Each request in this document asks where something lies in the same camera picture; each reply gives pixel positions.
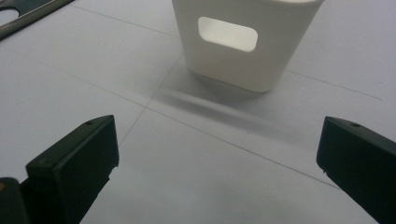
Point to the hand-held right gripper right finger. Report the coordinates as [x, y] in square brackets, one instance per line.
[358, 161]

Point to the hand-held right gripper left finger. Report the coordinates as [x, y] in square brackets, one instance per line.
[71, 168]

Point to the white plastic bin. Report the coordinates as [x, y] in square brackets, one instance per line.
[274, 68]

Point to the black phone case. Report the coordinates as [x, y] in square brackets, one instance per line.
[34, 14]

